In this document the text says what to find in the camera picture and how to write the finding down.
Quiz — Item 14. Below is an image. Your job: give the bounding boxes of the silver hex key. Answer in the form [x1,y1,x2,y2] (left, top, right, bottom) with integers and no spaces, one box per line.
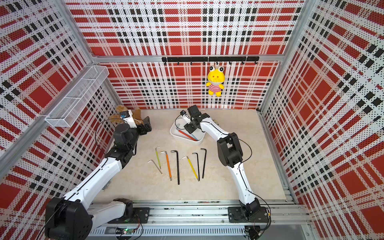
[147,160,163,175]

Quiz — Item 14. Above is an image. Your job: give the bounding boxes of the white wire mesh shelf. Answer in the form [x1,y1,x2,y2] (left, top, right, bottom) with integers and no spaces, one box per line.
[45,66,108,128]

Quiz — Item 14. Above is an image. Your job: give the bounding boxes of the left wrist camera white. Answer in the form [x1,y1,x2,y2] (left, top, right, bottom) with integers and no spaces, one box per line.
[120,110,137,129]

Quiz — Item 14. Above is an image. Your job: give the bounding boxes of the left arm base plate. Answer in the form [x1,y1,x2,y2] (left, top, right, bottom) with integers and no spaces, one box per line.
[108,208,150,224]

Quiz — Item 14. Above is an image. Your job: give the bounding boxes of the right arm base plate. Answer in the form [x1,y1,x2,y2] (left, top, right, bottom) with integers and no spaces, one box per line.
[228,207,269,224]

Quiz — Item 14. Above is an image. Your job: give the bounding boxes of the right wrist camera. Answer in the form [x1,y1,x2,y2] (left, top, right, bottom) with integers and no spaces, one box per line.
[180,110,191,124]

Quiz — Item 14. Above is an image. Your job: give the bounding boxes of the green handled hex key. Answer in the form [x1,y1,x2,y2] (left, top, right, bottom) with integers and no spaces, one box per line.
[155,147,162,170]

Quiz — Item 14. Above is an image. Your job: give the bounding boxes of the black hook rail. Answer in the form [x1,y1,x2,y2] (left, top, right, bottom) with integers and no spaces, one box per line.
[162,56,260,64]

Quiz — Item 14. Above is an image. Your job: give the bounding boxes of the yellow handled hex key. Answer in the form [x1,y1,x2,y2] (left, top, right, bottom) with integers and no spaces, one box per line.
[182,156,200,181]

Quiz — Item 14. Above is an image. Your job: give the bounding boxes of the brown teddy bear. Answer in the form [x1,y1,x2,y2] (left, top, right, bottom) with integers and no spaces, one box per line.
[108,105,144,125]

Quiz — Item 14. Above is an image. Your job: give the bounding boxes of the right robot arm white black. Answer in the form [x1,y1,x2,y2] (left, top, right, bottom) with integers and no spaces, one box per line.
[180,105,270,221]

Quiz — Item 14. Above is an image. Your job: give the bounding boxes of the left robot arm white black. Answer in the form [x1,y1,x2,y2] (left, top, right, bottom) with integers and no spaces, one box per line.
[41,113,152,240]

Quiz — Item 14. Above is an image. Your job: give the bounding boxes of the red handled hex key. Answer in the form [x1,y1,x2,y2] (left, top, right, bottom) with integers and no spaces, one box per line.
[176,124,197,142]

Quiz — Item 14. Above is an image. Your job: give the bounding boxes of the aluminium front rail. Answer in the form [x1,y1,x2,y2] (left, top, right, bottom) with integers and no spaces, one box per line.
[87,201,317,240]

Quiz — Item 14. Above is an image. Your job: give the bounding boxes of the orange handled hex key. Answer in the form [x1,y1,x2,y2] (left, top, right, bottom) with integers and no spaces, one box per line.
[160,151,173,181]

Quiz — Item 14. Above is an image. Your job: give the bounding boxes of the long black hex key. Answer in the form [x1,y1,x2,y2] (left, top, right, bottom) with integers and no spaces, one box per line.
[171,150,180,185]

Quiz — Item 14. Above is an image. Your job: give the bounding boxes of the yellow frog plush toy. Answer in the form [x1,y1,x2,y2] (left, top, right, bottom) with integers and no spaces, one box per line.
[206,66,225,97]

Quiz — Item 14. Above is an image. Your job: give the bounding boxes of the white plastic storage box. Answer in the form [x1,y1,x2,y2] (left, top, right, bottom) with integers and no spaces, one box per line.
[170,118,205,145]

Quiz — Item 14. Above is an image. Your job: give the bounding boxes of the thin black hex key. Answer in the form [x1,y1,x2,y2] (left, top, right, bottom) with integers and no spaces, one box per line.
[192,152,200,181]

